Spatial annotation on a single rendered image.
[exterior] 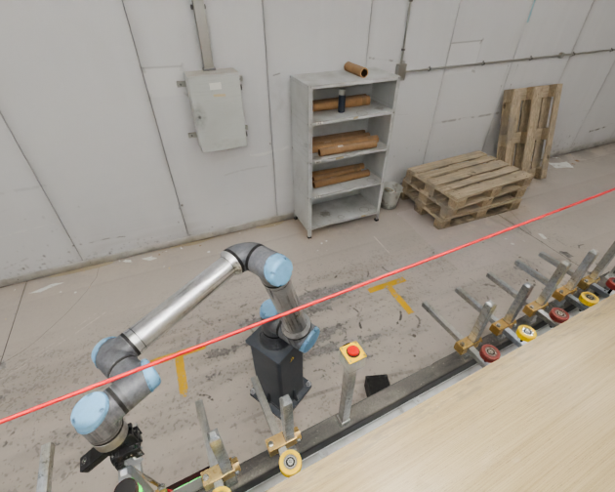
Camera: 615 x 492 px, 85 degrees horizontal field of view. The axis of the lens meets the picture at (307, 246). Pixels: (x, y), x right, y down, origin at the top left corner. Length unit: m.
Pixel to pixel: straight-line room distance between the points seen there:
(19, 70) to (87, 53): 0.45
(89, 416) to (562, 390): 1.70
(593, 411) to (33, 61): 3.70
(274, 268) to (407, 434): 0.80
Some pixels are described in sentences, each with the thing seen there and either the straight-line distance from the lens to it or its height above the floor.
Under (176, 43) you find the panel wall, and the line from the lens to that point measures 3.15.
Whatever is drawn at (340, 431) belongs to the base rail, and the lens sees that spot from 1.67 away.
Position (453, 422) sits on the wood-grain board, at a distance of 1.56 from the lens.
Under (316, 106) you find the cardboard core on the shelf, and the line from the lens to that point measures 3.33.
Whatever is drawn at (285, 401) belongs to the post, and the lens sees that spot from 1.25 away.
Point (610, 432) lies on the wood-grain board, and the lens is 1.83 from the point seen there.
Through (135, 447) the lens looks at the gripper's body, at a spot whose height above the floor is 1.13.
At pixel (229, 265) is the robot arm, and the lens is 1.29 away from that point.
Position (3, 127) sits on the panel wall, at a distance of 3.41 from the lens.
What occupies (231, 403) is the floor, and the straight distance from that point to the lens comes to 2.54.
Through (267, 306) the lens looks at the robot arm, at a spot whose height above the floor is 0.87.
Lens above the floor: 2.24
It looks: 39 degrees down
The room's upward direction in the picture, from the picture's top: straight up
